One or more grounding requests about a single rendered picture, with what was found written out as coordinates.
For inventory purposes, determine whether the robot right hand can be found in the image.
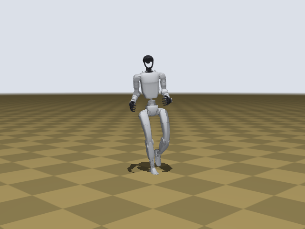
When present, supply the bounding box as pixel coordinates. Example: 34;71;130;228
129;101;136;112

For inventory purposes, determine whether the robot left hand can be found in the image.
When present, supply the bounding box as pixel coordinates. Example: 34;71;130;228
162;95;172;106

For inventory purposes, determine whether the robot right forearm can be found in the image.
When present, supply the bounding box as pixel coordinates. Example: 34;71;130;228
130;95;138;105

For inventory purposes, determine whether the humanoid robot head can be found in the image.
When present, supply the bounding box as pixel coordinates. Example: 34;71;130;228
143;55;153;73

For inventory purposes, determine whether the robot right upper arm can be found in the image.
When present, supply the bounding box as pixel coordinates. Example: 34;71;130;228
133;74;141;97

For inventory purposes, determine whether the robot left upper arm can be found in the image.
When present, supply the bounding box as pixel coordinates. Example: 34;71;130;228
158;73;167;95

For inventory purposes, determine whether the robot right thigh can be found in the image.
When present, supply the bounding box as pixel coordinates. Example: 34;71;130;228
138;109;154;145

